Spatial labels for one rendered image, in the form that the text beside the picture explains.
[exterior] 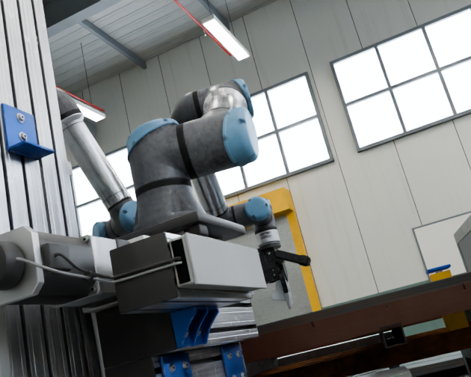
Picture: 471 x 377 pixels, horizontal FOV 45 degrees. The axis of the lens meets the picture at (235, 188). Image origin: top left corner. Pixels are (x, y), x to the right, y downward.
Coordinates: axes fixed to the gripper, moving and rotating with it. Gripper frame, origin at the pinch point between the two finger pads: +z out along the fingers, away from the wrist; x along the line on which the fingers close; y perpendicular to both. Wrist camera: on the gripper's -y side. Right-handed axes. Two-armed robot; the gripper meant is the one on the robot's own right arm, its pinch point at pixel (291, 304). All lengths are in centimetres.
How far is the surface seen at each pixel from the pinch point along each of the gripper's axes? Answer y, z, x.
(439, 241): -164, -95, -780
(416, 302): -34, 10, 41
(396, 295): -30.0, 6.9, 36.9
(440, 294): -39, 9, 41
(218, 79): 131, -522, -833
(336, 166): -41, -271, -803
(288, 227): 71, -191, -820
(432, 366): -53, 45, -235
